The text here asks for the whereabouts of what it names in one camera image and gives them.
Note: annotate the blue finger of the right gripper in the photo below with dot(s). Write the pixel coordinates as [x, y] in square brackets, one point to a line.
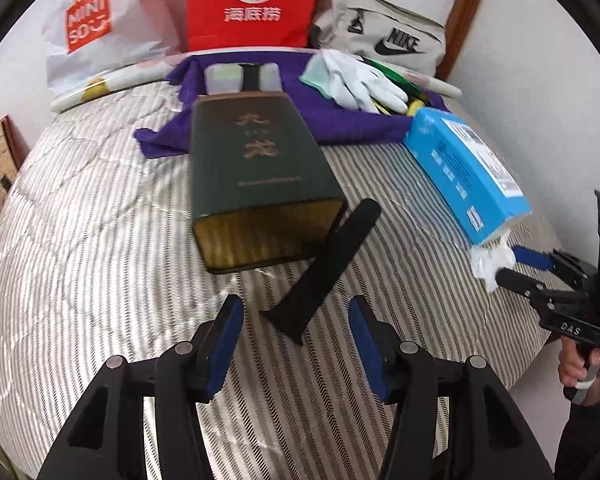
[530, 257]
[520, 284]

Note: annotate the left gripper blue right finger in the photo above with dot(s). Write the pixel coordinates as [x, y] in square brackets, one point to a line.
[375, 342]

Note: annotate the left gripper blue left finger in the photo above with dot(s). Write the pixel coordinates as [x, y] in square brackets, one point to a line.
[215, 343]

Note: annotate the white tissue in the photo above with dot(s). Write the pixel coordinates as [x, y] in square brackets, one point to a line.
[486, 261]

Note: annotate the blue tissue box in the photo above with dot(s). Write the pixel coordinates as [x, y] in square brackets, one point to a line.
[484, 197]

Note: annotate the green wet wipes packet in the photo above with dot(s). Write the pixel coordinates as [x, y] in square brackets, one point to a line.
[412, 90]

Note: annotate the white gloves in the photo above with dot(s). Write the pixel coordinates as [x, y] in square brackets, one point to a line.
[352, 84]

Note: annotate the person's right hand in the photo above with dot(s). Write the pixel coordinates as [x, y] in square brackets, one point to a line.
[580, 373]

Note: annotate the striped mattress pad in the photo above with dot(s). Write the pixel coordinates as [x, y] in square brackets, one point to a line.
[97, 259]

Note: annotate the dark green tea tin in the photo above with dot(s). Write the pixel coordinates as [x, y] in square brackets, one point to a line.
[261, 189]

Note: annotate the purple towel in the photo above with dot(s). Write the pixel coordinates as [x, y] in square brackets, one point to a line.
[329, 123]

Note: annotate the beige Nike bag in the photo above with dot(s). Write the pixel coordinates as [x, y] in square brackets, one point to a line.
[380, 30]

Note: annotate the red Hi paper bag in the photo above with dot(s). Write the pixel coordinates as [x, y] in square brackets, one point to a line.
[213, 24]

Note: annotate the white Miniso plastic bag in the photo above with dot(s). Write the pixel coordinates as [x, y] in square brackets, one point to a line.
[87, 38]

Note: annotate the brown wooden door frame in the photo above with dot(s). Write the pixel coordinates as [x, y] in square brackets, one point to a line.
[457, 28]

